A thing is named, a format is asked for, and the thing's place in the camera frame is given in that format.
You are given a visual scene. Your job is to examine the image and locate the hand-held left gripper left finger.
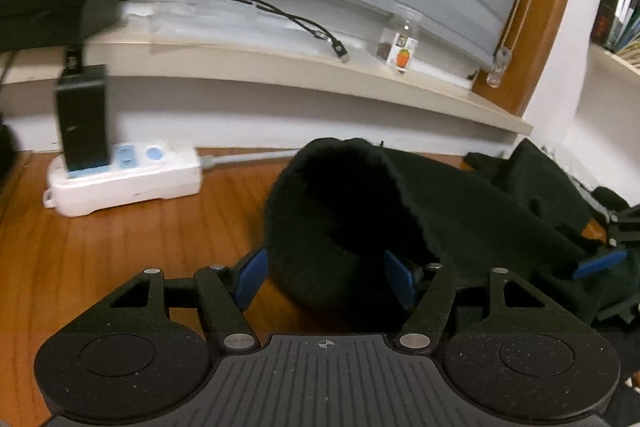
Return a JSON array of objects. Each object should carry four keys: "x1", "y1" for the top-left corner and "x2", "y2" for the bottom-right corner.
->
[{"x1": 107, "y1": 248, "x2": 269, "y2": 354}]

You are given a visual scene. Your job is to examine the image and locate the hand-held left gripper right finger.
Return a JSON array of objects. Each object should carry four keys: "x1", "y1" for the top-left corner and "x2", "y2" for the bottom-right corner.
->
[{"x1": 384, "y1": 249, "x2": 548, "y2": 354}]

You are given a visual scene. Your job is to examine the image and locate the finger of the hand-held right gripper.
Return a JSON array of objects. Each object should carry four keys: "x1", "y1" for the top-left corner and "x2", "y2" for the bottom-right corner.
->
[
  {"x1": 602, "y1": 206, "x2": 640, "y2": 250},
  {"x1": 572, "y1": 249, "x2": 640, "y2": 280}
]

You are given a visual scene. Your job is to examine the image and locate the black sweatpants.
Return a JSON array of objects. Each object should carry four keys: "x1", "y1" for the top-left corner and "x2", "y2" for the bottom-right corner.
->
[{"x1": 264, "y1": 137, "x2": 640, "y2": 325}]

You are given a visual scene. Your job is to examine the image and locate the white power strip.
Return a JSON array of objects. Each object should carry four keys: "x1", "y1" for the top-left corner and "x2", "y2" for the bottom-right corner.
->
[{"x1": 42, "y1": 139, "x2": 203, "y2": 218}]

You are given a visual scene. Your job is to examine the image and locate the white bookshelf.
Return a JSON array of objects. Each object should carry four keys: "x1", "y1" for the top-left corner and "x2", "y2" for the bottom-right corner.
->
[{"x1": 587, "y1": 42, "x2": 640, "y2": 75}]

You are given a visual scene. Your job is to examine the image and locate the beige window sill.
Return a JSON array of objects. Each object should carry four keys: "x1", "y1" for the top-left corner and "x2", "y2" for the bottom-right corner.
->
[{"x1": 0, "y1": 41, "x2": 534, "y2": 136}]

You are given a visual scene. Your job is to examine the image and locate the glass bottle orange label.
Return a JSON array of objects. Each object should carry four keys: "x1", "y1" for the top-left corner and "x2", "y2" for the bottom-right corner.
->
[{"x1": 377, "y1": 6, "x2": 421, "y2": 76}]

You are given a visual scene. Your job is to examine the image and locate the black power adapter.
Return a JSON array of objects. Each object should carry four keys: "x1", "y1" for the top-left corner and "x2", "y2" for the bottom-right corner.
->
[{"x1": 54, "y1": 64, "x2": 111, "y2": 172}]

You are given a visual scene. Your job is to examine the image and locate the clear plastic bag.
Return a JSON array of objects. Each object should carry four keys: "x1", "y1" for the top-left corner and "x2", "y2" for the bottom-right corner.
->
[{"x1": 117, "y1": 1, "x2": 386, "y2": 50}]

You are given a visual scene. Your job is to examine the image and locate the black flat case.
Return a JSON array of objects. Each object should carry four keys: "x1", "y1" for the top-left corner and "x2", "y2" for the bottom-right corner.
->
[{"x1": 0, "y1": 0, "x2": 126, "y2": 52}]

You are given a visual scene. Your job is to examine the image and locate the black usb cable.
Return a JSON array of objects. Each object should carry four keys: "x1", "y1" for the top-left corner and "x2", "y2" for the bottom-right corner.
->
[{"x1": 87, "y1": 0, "x2": 351, "y2": 64}]

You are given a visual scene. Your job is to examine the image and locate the wooden window frame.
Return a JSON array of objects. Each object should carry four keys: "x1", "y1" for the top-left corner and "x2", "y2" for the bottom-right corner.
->
[{"x1": 472, "y1": 0, "x2": 587, "y2": 116}]

